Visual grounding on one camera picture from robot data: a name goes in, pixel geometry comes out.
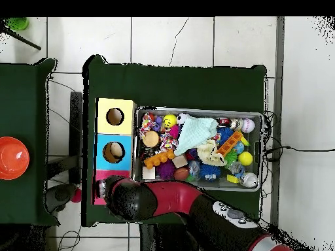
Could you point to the clear plastic bottle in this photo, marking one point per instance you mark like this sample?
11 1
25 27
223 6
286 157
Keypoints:
235 168

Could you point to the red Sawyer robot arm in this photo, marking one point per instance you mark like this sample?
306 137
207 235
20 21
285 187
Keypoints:
178 196

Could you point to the wooden box with three holes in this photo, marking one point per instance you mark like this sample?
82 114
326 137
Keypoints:
123 128

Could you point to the red ball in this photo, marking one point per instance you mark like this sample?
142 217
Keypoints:
76 196

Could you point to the grey rounded object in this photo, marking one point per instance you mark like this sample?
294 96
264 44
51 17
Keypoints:
61 194

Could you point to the orange studded toy brick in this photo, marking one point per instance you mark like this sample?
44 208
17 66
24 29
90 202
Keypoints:
158 159

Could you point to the purple spiky ball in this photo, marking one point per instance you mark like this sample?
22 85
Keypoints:
165 170

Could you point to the brown toy football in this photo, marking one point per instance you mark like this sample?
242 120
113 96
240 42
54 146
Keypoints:
181 173

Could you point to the large orange bowl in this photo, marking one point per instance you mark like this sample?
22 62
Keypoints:
11 159

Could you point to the yellow smiley ball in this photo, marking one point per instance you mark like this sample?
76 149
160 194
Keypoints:
170 120

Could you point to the black and white soccer ball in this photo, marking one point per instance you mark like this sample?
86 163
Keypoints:
181 119

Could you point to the mint green knitted cloth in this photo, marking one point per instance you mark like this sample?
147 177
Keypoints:
193 133

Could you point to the cream cloth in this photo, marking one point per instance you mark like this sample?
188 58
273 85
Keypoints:
209 154

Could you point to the plain yellow ball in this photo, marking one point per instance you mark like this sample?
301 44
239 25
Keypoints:
245 158

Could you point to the black rod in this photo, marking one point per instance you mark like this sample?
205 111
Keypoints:
26 42

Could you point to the green cup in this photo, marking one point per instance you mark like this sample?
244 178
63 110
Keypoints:
17 23

